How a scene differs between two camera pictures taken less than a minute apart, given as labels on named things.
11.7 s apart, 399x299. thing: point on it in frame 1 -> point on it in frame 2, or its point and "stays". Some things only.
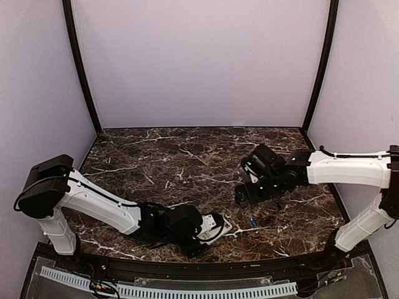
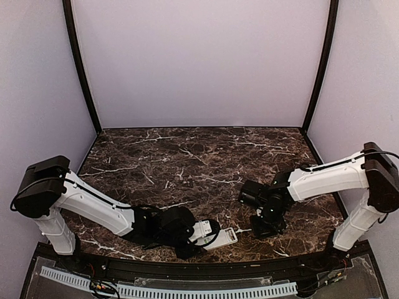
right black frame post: [332, 17] stays
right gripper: [240, 194] -> [261, 233]
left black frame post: [72, 33] stays
